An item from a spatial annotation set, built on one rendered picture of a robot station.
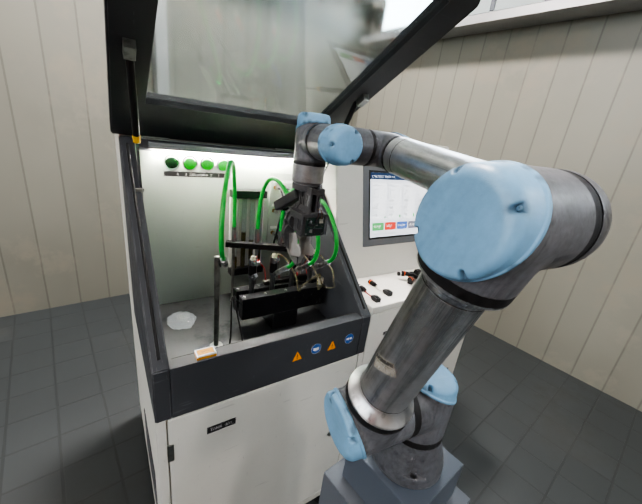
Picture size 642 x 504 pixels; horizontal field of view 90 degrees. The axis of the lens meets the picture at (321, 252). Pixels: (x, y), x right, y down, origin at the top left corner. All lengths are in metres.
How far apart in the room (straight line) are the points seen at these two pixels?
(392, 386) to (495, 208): 0.30
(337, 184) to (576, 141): 2.14
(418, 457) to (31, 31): 2.97
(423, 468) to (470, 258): 0.53
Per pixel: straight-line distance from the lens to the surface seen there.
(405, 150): 0.64
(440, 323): 0.41
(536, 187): 0.34
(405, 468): 0.77
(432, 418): 0.68
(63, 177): 3.01
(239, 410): 1.09
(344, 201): 1.29
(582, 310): 3.14
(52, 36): 3.00
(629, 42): 3.13
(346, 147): 0.63
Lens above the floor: 1.53
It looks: 20 degrees down
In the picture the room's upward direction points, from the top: 7 degrees clockwise
